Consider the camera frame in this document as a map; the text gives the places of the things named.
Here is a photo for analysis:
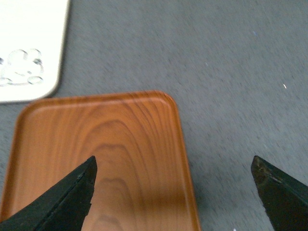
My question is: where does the brown wooden tray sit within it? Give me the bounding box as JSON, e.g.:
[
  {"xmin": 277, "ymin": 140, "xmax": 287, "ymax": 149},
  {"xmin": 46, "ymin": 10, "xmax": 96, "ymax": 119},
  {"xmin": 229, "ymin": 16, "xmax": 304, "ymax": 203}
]
[{"xmin": 0, "ymin": 91, "xmax": 201, "ymax": 231}]

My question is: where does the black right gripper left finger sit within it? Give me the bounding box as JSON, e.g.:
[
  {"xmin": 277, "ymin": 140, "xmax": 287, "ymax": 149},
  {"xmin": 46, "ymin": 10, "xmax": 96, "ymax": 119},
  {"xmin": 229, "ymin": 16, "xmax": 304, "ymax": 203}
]
[{"xmin": 0, "ymin": 156, "xmax": 97, "ymax": 231}]

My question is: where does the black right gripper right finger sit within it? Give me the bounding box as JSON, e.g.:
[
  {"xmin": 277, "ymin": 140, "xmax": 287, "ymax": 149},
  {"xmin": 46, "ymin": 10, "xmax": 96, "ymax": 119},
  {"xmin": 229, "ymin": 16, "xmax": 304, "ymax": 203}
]
[{"xmin": 251, "ymin": 155, "xmax": 308, "ymax": 231}]

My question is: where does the pink rabbit tray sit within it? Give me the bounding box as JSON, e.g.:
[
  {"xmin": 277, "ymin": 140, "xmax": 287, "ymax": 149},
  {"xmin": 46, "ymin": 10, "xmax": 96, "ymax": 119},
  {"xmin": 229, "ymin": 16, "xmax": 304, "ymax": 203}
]
[{"xmin": 0, "ymin": 0, "xmax": 71, "ymax": 103}]

